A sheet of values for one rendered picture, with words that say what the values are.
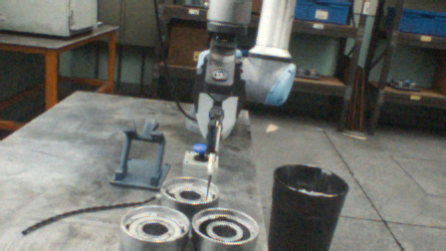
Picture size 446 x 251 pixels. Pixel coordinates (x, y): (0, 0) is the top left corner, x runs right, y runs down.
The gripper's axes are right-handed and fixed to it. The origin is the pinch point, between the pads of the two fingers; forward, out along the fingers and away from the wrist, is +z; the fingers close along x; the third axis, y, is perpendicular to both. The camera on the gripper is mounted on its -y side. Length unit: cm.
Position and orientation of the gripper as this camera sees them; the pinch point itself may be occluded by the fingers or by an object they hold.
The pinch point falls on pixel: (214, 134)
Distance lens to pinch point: 79.8
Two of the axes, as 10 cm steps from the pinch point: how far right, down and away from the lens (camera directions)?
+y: 1.0, -2.8, 9.5
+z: -1.0, 9.5, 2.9
